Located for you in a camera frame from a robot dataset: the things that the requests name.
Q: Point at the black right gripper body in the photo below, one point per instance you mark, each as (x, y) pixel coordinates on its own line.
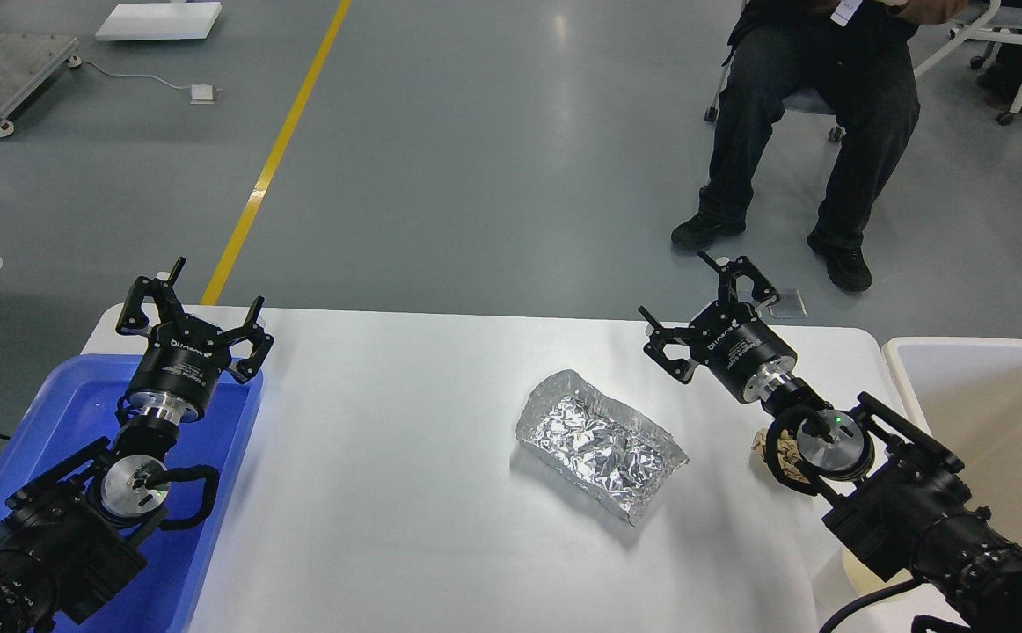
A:
(735, 344)

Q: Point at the right floor plate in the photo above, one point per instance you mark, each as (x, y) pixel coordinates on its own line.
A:
(788, 305)

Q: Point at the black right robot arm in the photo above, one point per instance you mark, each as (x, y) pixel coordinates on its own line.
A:
(897, 501)

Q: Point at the translucent plastic cup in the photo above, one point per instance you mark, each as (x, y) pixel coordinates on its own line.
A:
(842, 579)

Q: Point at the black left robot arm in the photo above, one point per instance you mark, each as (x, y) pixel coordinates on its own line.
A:
(71, 540)

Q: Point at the white power adapter with cable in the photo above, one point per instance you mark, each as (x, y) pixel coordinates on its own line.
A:
(196, 93)

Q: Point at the white plastic bin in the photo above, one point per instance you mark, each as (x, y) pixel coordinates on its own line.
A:
(968, 391)

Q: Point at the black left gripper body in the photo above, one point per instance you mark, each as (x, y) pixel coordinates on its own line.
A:
(183, 362)

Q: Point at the blue plastic bin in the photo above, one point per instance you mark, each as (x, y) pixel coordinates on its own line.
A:
(76, 406)

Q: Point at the crumpled aluminium foil tray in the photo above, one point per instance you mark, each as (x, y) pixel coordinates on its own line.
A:
(604, 447)

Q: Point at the crumpled brown paper ball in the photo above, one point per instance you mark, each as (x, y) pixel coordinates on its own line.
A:
(781, 460)

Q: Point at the white flat board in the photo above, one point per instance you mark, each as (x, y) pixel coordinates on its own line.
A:
(159, 21)

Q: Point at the white office chair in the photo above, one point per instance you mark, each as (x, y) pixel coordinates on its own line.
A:
(805, 99)

